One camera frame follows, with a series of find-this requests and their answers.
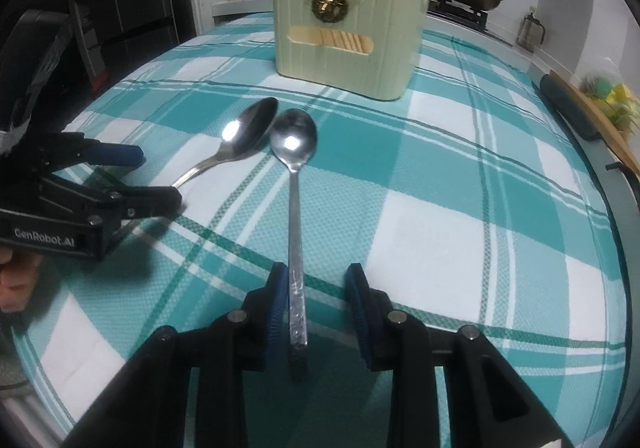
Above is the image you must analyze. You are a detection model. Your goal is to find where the steel spoon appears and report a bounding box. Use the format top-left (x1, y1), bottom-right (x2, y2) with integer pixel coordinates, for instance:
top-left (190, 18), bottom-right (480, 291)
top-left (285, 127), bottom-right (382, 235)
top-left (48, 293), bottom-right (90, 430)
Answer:
top-left (269, 109), bottom-right (318, 353)
top-left (172, 97), bottom-right (279, 188)

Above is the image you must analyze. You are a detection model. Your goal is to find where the person's left hand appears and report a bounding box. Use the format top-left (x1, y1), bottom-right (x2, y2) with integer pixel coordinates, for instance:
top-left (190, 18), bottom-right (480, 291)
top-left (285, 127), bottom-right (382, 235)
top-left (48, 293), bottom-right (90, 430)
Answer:
top-left (0, 246), bottom-right (43, 314)

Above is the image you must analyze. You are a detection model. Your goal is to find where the black refrigerator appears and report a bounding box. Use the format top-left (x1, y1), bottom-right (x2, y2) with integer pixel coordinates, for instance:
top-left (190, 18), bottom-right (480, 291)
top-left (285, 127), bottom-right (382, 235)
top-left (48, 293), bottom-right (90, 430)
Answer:
top-left (0, 0), bottom-right (199, 94)

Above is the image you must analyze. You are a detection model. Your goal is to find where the teal plaid tablecloth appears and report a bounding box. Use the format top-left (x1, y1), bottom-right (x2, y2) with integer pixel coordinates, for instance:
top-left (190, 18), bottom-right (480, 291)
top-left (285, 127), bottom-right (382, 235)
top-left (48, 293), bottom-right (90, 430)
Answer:
top-left (11, 14), bottom-right (627, 447)

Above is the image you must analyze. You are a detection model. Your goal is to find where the wooden cutting board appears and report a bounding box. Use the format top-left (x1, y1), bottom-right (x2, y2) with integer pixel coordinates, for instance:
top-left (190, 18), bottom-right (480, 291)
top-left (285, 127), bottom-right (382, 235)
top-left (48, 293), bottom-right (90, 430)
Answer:
top-left (549, 70), bottom-right (640, 176)

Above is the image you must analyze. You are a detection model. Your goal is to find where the dark rolled mat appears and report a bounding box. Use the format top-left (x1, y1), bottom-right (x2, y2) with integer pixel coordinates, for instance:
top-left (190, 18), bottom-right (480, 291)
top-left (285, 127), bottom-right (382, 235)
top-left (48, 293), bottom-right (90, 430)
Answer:
top-left (539, 74), bottom-right (602, 142)

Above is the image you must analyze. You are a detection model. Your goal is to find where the cream utensil holder box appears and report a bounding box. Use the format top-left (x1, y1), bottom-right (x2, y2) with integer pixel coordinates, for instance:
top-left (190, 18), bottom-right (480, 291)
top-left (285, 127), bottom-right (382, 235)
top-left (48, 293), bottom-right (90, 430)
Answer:
top-left (273, 0), bottom-right (428, 101)

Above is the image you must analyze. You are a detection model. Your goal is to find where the bag of yellow sponges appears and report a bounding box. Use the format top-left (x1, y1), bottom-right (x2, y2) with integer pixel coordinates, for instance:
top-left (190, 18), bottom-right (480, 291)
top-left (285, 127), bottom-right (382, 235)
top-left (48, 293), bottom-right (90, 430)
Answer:
top-left (580, 57), bottom-right (639, 139)

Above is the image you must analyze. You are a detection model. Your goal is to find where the dark water bottle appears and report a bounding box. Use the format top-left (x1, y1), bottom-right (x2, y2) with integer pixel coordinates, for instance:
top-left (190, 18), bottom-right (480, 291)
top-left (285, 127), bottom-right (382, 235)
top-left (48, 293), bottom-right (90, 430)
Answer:
top-left (516, 6), bottom-right (546, 52)

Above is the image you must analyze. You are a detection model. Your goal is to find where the black gas stove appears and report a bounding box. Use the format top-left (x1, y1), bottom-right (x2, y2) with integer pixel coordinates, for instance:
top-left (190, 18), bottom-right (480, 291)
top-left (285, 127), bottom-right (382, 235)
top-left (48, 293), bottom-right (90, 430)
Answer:
top-left (427, 0), bottom-right (513, 47)

